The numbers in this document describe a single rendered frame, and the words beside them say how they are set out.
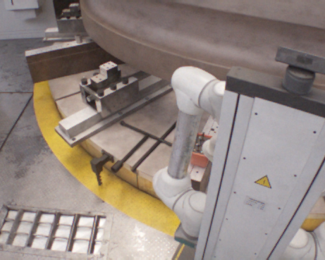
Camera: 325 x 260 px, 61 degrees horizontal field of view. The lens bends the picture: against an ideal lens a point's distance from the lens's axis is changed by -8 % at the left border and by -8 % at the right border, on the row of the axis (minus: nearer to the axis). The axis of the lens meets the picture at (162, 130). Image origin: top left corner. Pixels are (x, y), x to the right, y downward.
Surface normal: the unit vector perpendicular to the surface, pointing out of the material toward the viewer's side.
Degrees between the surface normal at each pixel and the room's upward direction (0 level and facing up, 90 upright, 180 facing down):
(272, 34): 90
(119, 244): 0
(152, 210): 0
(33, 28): 90
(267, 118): 90
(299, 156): 90
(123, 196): 0
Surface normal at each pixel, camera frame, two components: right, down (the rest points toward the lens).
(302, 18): -0.25, 0.64
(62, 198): 0.00, -0.75
